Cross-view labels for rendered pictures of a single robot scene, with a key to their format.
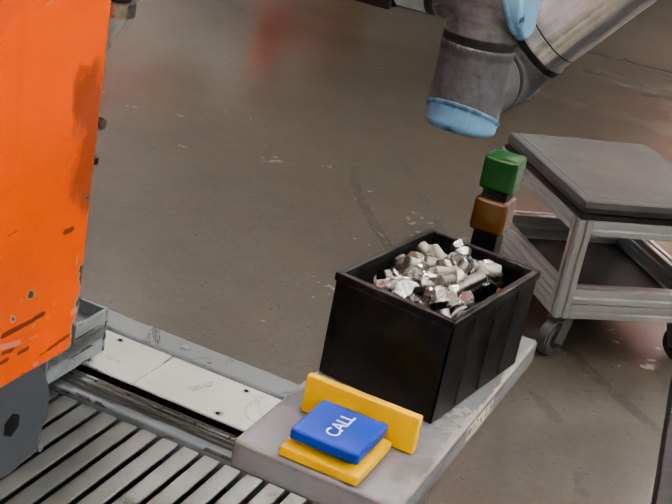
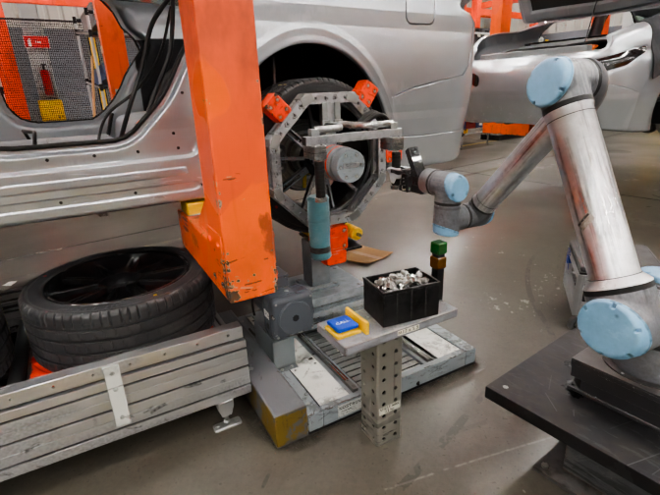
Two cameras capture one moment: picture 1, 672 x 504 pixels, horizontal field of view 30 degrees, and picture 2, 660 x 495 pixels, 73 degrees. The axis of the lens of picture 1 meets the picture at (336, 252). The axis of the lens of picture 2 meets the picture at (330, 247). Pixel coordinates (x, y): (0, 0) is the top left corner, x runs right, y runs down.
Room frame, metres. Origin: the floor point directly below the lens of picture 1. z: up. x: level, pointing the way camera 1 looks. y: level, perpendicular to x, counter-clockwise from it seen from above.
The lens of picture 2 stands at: (0.08, -0.78, 1.14)
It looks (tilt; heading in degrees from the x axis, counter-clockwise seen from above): 20 degrees down; 40
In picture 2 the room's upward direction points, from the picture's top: 2 degrees counter-clockwise
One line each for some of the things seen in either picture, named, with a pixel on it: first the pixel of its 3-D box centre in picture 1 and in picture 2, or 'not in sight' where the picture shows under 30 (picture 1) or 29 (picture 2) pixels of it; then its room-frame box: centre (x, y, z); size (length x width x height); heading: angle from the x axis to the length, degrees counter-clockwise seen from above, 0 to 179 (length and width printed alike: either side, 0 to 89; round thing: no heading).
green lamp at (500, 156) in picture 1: (503, 171); (438, 247); (1.35, -0.17, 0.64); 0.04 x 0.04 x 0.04; 69
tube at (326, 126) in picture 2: not in sight; (319, 118); (1.39, 0.35, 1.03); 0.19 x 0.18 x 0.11; 69
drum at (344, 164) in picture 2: not in sight; (337, 162); (1.50, 0.37, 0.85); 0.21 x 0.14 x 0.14; 69
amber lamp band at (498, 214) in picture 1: (493, 212); (438, 261); (1.35, -0.17, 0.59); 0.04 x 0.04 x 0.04; 69
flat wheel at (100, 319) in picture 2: not in sight; (125, 302); (0.77, 0.85, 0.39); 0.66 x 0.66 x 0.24
